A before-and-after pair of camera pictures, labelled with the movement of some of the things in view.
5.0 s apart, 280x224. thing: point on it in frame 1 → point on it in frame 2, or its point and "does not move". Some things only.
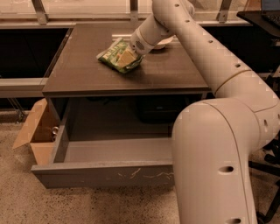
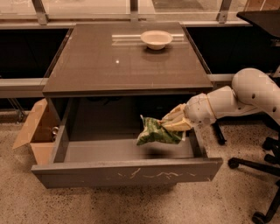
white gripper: [139, 44] → [199, 109]
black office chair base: [271, 165] does not move
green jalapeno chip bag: [111, 53] → [153, 130]
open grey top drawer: [103, 160] does not move
